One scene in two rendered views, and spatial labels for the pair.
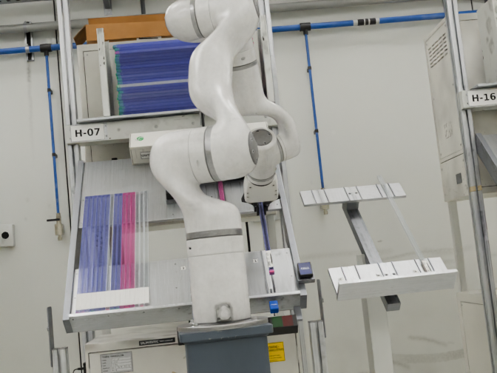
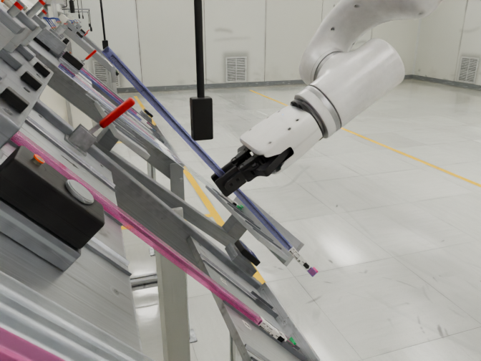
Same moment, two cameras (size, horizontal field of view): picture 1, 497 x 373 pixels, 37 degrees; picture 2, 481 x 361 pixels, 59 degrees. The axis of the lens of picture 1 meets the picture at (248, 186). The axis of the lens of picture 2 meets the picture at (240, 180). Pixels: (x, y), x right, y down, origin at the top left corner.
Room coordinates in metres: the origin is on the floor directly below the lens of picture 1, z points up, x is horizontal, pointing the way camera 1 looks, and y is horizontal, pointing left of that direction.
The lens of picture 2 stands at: (2.40, 0.57, 1.22)
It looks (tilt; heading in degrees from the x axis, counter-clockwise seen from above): 20 degrees down; 255
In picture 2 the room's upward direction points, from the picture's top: straight up
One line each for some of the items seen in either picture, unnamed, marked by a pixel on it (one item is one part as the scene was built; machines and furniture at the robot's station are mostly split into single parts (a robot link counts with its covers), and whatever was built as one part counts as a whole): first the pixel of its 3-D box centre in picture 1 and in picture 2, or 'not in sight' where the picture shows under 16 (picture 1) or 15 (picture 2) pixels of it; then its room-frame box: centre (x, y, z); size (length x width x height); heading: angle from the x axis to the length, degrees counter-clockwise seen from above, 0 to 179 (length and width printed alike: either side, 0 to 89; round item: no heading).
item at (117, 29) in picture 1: (155, 27); not in sight; (2.96, 0.31, 1.82); 0.68 x 0.30 x 0.20; 94
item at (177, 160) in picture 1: (194, 183); not in sight; (1.58, 0.11, 1.00); 0.19 x 0.12 x 0.24; 75
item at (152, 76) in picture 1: (186, 77); not in sight; (2.67, 0.18, 1.52); 0.51 x 0.13 x 0.27; 94
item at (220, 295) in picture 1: (218, 281); not in sight; (1.58, 0.08, 0.79); 0.19 x 0.19 x 0.18
